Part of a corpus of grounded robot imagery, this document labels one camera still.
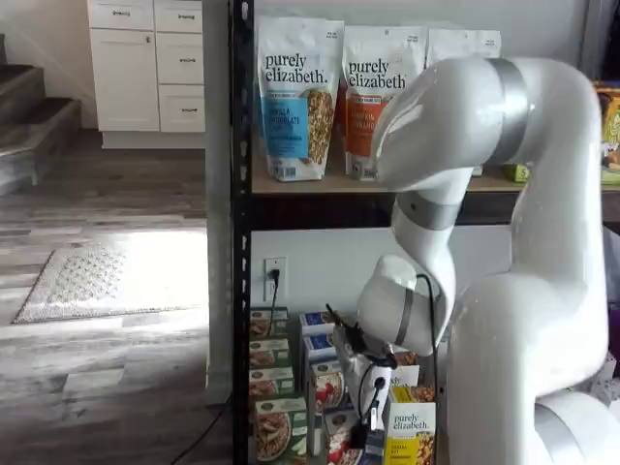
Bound blue label granola bag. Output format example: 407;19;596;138
255;15;346;184

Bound white speckled bag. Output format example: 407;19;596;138
588;351;619;406

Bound black floor cable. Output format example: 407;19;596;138
169;391;233;465

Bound white granola bag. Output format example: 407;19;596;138
425;27;503;178

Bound yellow green snack box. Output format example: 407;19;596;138
594;79;620;186

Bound white drawer cabinet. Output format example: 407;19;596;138
86;0;207;150

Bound green apple cinnamon oatmeal box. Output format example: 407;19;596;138
249;366;295;401
254;395;309;464
249;306;291;339
249;337;292;370

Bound light grey patterned rug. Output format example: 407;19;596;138
12;244;209;325

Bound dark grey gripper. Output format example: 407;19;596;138
325;303;396;450

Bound small green box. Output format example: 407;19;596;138
502;163;533;184

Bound white wall outlet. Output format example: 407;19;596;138
263;256;288;304

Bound black power plug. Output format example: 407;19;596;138
267;268;283;321

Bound orange label granola bag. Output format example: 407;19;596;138
342;24;430;181

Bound grey wooden stairs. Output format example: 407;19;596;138
0;33;83;198

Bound purple fabric item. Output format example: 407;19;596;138
602;225;620;316

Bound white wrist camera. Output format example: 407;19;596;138
360;363;391;431

